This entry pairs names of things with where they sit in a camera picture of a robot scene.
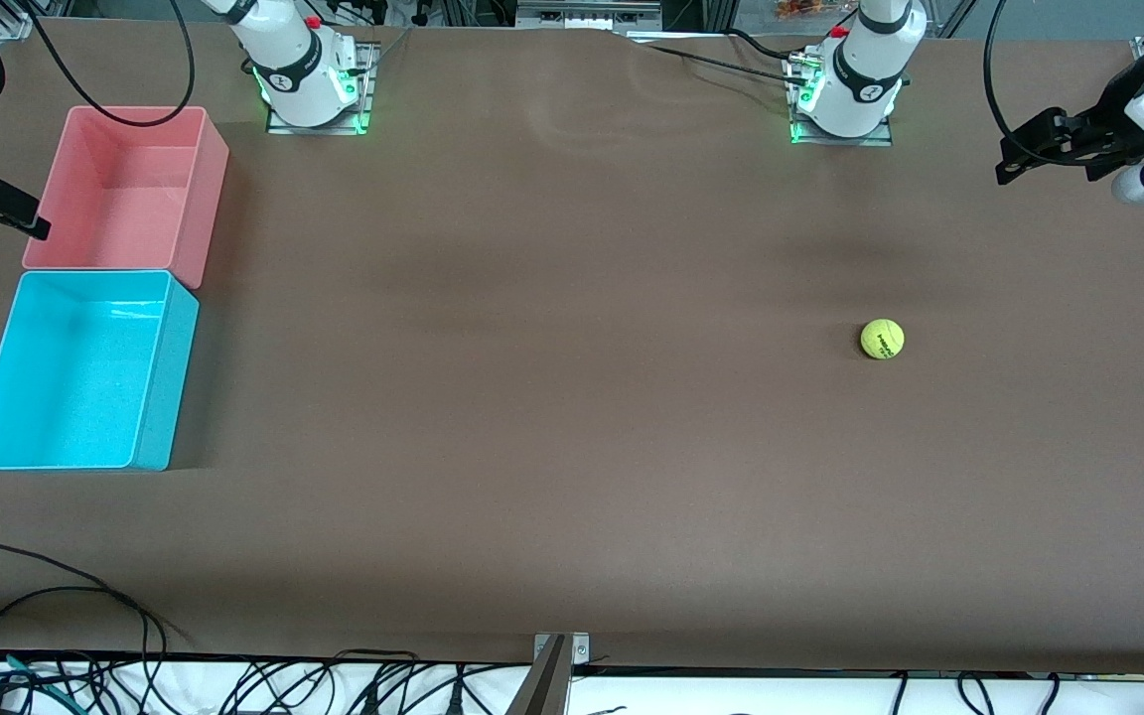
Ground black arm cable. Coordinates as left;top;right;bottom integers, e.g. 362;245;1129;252
21;0;198;128
983;0;1079;165

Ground yellow tennis ball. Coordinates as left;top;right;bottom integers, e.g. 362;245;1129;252
860;318;906;360

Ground white cable shelf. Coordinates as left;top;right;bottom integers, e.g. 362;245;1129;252
0;655;1144;715

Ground teal cable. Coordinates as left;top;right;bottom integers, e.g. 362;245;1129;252
0;647;72;701

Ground aluminium arm base plate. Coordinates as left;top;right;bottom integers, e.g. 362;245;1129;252
266;40;379;135
788;50;896;148

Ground black base power cable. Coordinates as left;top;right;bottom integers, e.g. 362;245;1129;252
646;40;801;82

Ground metal table bracket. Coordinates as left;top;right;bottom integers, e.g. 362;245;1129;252
504;633;591;715

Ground pink plastic bin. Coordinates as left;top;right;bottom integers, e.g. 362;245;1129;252
22;105;230;291

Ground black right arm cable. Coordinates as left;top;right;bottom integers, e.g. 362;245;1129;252
21;0;198;128

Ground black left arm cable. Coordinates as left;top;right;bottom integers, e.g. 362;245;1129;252
983;0;1079;165

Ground blue plastic bin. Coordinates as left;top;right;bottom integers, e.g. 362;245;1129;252
0;269;201;473

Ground grey power strip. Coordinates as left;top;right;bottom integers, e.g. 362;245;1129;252
515;0;662;31

